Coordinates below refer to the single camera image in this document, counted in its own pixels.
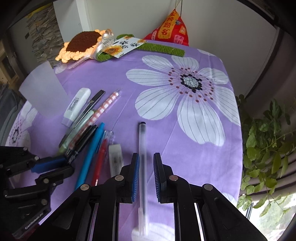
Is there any white eraser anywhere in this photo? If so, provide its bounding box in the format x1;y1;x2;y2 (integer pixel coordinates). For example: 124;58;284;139
108;144;123;177

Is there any clear gel pen black cap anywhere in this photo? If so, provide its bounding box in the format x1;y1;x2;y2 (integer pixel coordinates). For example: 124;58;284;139
138;121;149;237

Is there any blue pen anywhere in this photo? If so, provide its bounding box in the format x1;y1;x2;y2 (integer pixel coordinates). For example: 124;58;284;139
75;123;105;190

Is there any black marker pen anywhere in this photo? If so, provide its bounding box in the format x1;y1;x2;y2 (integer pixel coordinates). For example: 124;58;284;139
67;125;97;164

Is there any pale green pen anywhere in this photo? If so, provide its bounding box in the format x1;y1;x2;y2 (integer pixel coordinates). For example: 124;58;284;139
57;110;95;155

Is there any red gel pen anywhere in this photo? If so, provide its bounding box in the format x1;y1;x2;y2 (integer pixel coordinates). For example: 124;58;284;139
91;131;114;186

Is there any black pen with clip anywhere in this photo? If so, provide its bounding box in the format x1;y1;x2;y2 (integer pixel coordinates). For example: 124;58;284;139
59;90;105;148

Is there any white translucent pen cup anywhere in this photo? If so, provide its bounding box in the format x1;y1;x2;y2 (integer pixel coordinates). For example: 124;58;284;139
19;61;70;118

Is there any white correction tape dispenser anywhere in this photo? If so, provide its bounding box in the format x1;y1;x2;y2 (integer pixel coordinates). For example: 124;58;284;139
62;87;91;127

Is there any pink checkered pen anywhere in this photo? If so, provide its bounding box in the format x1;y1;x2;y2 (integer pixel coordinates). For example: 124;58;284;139
68;89;121;151

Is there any green potted plant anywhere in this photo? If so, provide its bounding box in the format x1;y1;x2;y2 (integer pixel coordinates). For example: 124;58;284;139
235;94;295;216

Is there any purple floral tablecloth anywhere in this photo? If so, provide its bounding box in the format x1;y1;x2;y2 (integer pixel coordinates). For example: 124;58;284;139
4;39;243;241

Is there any green crochet stem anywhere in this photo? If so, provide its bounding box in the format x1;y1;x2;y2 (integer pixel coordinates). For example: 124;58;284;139
94;42;185;62

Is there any crochet sunflower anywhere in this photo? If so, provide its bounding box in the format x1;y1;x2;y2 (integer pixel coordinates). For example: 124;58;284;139
55;30;105;64

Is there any stack of papers and books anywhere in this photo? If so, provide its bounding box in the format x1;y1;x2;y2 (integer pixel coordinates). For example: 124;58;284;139
26;4;64;67

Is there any silver ribbon bow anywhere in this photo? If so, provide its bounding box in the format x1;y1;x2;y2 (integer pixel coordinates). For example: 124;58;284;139
67;29;115;69

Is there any sunflower printed card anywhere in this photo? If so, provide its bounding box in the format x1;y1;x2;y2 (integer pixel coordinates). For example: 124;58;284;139
103;36;147;58

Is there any red fabric pouch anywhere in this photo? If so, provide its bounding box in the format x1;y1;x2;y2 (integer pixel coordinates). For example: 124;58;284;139
144;9;189;46

